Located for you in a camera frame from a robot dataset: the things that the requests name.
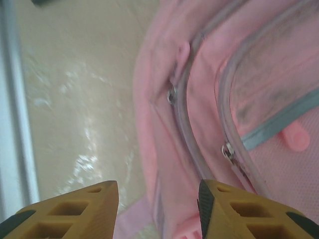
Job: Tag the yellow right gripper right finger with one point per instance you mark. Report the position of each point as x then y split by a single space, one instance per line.
249 219

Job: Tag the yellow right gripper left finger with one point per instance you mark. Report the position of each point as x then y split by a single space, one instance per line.
74 214

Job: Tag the pink backpack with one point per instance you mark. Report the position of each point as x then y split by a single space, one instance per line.
211 74

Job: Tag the aluminium table frame long rail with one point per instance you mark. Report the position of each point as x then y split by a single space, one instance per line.
15 99

